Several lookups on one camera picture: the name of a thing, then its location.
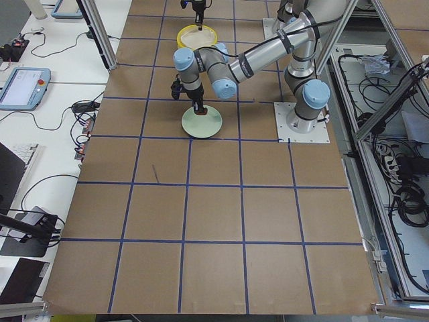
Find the dark red bun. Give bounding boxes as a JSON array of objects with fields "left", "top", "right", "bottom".
[{"left": 196, "top": 107, "right": 208, "bottom": 115}]

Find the aluminium frame post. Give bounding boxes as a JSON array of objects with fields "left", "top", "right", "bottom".
[{"left": 76, "top": 0, "right": 117, "bottom": 70}]

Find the white steamer liner cloth upper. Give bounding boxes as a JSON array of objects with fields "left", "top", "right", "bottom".
[{"left": 180, "top": 26, "right": 217, "bottom": 50}]

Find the crumpled white paper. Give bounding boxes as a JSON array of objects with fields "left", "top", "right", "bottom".
[{"left": 360, "top": 54, "right": 390, "bottom": 74}]

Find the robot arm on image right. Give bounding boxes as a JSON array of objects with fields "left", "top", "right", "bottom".
[{"left": 171, "top": 1, "right": 347, "bottom": 138}]

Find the yellow steamer layer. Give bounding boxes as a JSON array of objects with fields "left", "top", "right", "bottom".
[{"left": 176, "top": 24, "right": 218, "bottom": 50}]

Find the white keyboard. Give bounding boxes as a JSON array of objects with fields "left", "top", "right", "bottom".
[{"left": 11, "top": 143, "right": 41, "bottom": 170}]

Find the teach pendant tablet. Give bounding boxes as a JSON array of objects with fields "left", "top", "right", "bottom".
[{"left": 1, "top": 67, "right": 51, "bottom": 111}]

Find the light green plate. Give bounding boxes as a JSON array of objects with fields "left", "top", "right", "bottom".
[{"left": 182, "top": 105, "right": 223, "bottom": 138}]

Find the black power brick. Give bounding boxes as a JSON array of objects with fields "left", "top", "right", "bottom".
[{"left": 72, "top": 101, "right": 100, "bottom": 113}]

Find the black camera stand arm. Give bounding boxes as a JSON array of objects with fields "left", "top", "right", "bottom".
[{"left": 1, "top": 211, "right": 58, "bottom": 243}]

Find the metal base plate arm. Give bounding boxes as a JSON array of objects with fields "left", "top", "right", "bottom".
[
  {"left": 262, "top": 18, "right": 286, "bottom": 40},
  {"left": 273, "top": 102, "right": 330, "bottom": 144}
]

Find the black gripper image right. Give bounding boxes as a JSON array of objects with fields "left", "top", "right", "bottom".
[{"left": 170, "top": 6, "right": 205, "bottom": 115}]

